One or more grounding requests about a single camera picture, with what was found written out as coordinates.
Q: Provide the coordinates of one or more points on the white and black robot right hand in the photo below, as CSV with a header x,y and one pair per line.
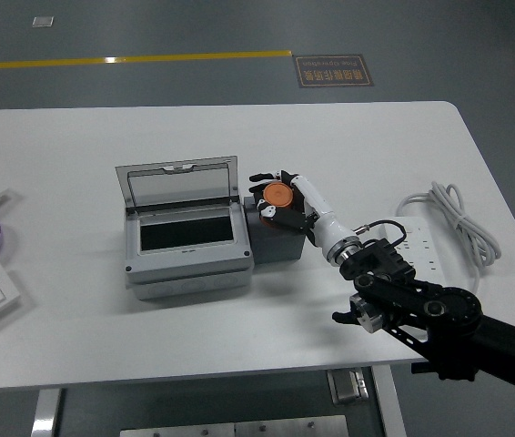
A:
x,y
319,207

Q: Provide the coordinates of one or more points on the orange cylinder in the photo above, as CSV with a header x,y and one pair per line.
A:
x,y
278,195

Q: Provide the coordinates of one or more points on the grey box with clear flap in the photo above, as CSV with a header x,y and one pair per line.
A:
x,y
184,268

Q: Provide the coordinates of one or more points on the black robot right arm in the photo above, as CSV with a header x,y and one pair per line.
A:
x,y
444,309

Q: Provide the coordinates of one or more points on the dark grey cube with hole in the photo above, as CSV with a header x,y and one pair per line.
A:
x,y
275,248

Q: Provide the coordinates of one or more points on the white power strip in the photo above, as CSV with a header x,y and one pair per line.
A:
x,y
423,248

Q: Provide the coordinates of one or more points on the dark floor sign orange text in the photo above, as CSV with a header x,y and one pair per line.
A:
x,y
333,71

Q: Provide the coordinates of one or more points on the black table control panel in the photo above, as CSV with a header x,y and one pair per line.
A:
x,y
419,368

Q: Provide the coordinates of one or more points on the white table leg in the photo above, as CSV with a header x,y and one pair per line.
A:
x,y
46,414
389,405

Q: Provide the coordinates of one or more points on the small metal floor plate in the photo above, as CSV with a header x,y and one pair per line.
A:
x,y
43,21

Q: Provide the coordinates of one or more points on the metal table bracket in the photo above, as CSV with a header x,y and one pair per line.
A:
x,y
347,387

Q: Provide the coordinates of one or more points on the metal base plate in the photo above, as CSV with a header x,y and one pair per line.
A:
x,y
175,430

